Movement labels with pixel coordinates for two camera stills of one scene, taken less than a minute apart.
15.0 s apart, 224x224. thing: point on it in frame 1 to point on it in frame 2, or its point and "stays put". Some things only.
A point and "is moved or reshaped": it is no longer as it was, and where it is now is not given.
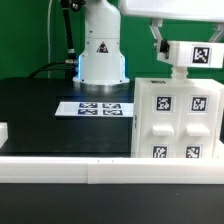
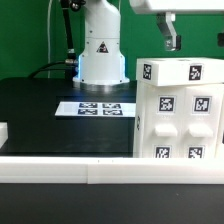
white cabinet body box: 177,118 stays put
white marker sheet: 97,109 stays put
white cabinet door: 161,125 is moved or reshaped
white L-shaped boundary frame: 108,170 stays put
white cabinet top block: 200,54 to 179,71
